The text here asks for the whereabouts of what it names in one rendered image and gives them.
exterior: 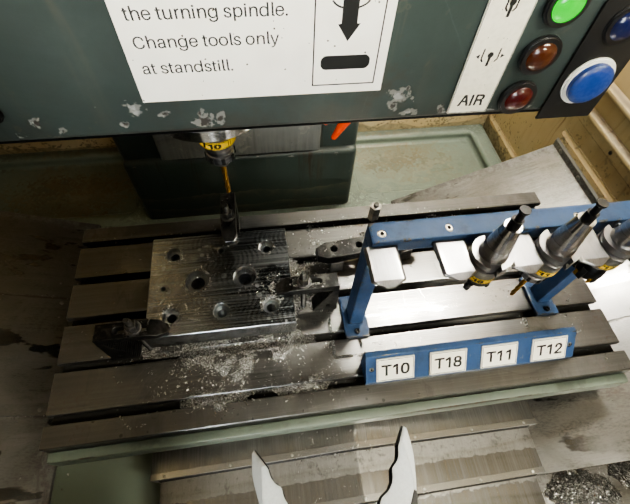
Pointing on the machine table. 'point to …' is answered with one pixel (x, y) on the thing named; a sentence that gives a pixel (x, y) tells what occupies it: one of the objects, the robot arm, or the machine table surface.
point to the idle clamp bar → (351, 248)
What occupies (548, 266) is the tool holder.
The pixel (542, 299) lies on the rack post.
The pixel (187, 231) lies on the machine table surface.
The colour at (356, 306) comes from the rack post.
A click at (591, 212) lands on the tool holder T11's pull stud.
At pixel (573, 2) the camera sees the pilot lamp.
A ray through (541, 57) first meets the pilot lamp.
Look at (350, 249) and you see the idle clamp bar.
